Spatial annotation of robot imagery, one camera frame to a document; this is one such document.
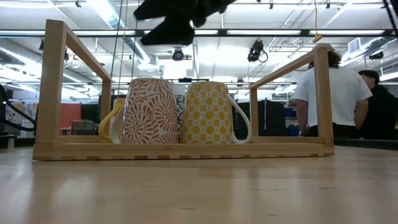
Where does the wooden slatted tray with handles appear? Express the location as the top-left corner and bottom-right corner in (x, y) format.
(32, 19), (335, 162)

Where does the plain yellow mug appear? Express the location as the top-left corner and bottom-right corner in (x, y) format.
(98, 98), (127, 143)

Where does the thin black hanging cable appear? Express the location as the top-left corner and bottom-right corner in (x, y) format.
(110, 0), (124, 78)

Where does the yellow hanging cable with hook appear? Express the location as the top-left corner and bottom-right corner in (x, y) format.
(312, 0), (323, 44)

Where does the floral patterned cloth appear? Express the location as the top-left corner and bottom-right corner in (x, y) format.
(5, 100), (39, 126)

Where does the orange leaf pattern mug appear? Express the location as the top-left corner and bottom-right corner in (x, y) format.
(109, 77), (180, 145)

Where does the blue floral pattern mug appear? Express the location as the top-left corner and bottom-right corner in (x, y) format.
(173, 93), (188, 143)

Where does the thick black looped cable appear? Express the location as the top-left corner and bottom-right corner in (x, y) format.
(0, 83), (38, 133)

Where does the black overhead rig beam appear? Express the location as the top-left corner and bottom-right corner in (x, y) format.
(0, 28), (398, 39)

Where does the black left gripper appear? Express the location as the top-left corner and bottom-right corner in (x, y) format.
(133, 0), (238, 46)

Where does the yellow dotted pattern mug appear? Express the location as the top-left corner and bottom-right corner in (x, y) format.
(180, 81), (252, 145)

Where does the red curtain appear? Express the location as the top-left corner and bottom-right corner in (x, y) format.
(58, 103), (83, 136)

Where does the person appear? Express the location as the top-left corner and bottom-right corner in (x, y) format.
(292, 43), (374, 139)
(357, 69), (398, 141)

